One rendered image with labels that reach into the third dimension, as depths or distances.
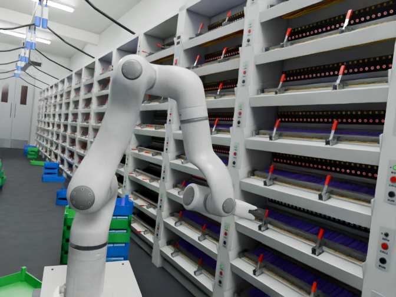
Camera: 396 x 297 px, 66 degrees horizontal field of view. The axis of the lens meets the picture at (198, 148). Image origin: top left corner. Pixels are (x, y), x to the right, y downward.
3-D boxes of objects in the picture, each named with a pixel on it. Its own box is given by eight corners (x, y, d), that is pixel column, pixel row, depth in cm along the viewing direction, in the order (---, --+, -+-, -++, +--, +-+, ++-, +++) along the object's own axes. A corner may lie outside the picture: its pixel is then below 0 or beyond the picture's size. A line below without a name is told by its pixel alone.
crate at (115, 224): (75, 229, 165) (76, 214, 165) (75, 218, 184) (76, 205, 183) (130, 228, 176) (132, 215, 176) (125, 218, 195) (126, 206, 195)
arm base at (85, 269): (52, 318, 89) (56, 258, 87) (52, 283, 106) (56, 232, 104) (118, 308, 97) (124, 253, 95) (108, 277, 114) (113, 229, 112)
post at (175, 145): (157, 267, 203) (186, 3, 197) (151, 261, 211) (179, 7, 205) (183, 263, 214) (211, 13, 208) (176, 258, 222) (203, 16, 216)
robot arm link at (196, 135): (228, 114, 89) (241, 213, 92) (197, 118, 102) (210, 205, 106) (203, 118, 84) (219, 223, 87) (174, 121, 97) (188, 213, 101)
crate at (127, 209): (76, 214, 165) (78, 200, 164) (76, 205, 183) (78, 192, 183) (132, 215, 176) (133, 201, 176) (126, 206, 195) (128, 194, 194)
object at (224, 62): (241, 67, 149) (238, 38, 146) (180, 79, 199) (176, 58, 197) (270, 63, 159) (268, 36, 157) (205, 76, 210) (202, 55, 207)
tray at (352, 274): (364, 291, 93) (363, 264, 91) (235, 230, 144) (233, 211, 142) (396, 263, 103) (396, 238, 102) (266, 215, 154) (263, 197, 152)
